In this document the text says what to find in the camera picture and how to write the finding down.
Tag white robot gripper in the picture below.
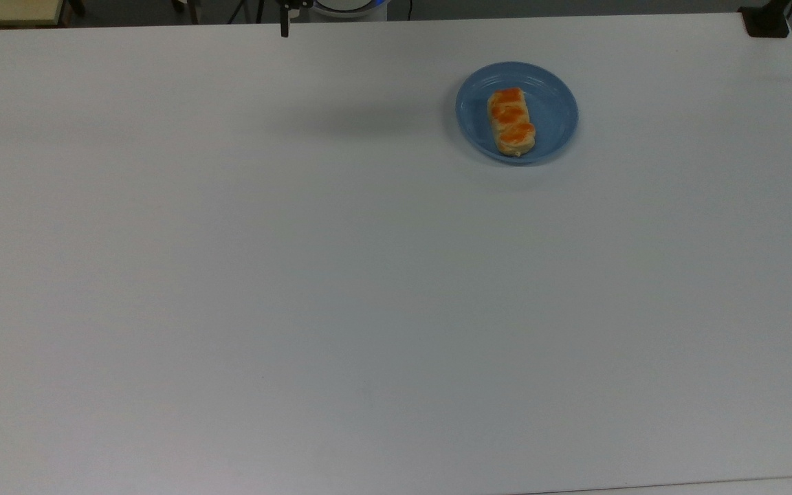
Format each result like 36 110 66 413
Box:
276 0 314 39

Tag bread with orange glaze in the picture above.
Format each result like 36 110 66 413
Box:
487 87 537 157

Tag black tripod legs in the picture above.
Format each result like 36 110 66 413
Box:
227 0 267 25

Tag light wooden side table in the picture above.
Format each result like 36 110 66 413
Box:
0 0 67 29

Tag blue round plate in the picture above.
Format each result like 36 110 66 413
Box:
455 62 580 166

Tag white robot base blue ring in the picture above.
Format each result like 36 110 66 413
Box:
309 0 390 22

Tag black table clamp mount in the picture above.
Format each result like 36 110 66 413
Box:
739 0 792 39

